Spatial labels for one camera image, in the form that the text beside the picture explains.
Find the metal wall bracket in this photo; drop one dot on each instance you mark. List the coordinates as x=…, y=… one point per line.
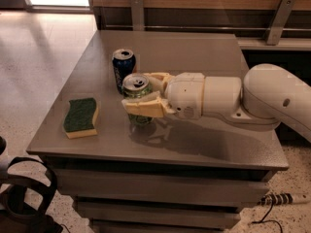
x=137, y=15
x=274, y=32

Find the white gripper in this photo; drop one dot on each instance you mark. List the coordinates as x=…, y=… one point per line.
x=185, y=92

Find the wooden wall counter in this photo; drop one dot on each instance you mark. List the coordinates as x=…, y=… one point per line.
x=248, y=20

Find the blue Pepsi can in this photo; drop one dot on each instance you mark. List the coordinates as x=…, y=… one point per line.
x=124, y=62

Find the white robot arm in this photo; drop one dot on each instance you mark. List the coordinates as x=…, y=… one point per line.
x=267, y=96

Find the green and yellow sponge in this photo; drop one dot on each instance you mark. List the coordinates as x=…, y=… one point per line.
x=80, y=120

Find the right metal wall bracket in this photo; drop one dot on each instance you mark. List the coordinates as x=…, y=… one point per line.
x=274, y=32

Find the green soda can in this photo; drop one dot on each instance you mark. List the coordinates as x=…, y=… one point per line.
x=136, y=86

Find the grey drawer cabinet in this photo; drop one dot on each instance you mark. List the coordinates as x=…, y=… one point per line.
x=173, y=175

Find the left metal wall bracket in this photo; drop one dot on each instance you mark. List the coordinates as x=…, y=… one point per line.
x=137, y=15

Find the white power strip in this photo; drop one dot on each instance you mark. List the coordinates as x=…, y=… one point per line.
x=284, y=199

